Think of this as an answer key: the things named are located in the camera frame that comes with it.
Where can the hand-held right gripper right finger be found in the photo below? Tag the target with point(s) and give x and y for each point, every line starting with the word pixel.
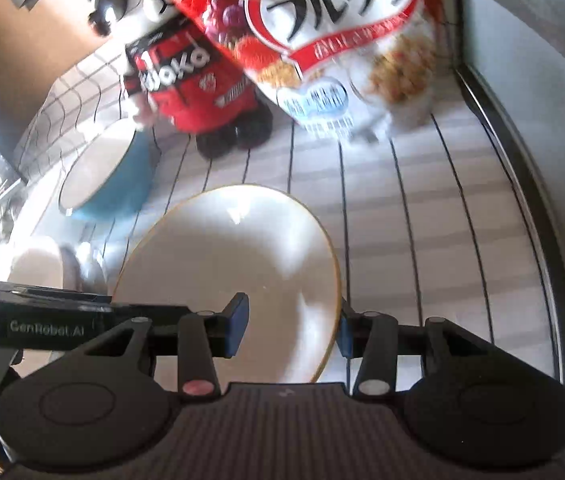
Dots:
pixel 346 332

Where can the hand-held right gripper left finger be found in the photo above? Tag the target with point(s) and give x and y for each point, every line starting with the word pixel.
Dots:
pixel 236 327

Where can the white bowl with gold rim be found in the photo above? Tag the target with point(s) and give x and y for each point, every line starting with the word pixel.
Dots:
pixel 232 270

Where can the blue bowl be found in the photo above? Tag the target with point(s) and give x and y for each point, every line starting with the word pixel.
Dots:
pixel 107 175

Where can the white black checkered tablecloth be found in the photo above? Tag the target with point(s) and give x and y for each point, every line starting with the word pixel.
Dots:
pixel 412 235

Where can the panda robot toy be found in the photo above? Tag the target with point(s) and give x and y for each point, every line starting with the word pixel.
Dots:
pixel 187 75

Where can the red cereal bag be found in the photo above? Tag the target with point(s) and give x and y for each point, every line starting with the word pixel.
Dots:
pixel 322 35

